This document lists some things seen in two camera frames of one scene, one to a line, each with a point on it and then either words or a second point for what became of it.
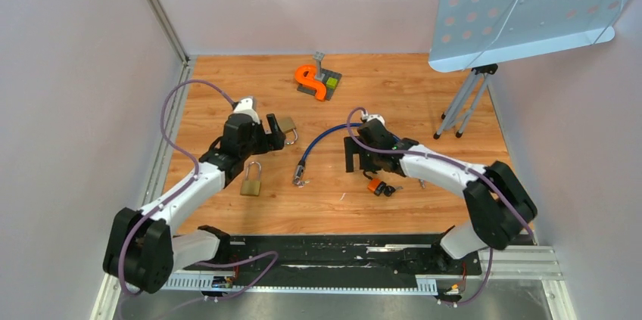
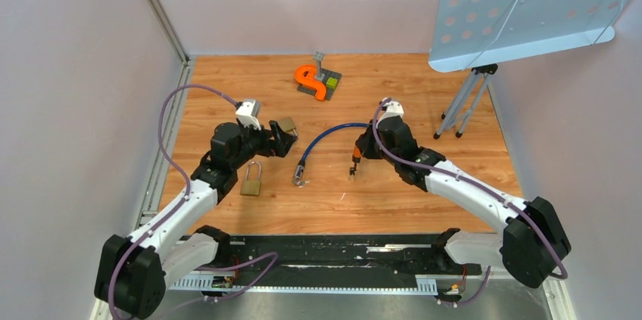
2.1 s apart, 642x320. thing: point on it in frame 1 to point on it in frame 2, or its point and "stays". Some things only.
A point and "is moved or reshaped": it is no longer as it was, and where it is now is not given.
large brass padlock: x=287 y=124 stays
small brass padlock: x=251 y=187 stays
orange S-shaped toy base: x=310 y=81 stays
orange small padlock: x=372 y=182 is moved or reshaped
